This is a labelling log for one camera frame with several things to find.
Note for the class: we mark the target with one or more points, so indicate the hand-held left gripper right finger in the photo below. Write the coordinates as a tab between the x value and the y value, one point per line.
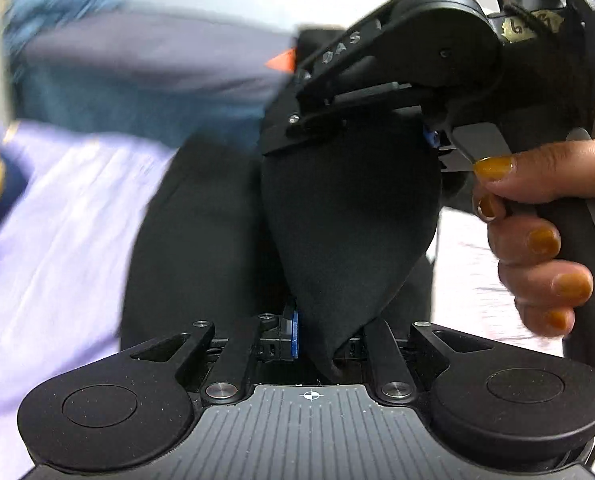
388	360

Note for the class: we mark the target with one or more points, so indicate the black jacket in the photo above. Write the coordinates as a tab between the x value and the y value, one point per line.
342	210

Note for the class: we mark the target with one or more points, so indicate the lavender bed sheet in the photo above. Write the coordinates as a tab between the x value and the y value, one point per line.
62	260

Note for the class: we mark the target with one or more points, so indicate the person's right hand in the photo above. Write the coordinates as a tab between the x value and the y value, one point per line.
527	265

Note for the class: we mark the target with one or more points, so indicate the orange tag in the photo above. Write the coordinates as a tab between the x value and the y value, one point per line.
282	61

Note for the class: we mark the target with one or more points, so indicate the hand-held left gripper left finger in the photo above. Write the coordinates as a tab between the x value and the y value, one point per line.
293	332

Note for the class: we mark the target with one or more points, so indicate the blue denim cloth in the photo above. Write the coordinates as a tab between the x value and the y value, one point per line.
102	115

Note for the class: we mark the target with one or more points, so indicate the grey cloth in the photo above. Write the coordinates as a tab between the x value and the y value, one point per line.
152	55

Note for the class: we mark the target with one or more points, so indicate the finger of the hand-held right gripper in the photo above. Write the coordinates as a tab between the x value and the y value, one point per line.
347	57
322	127

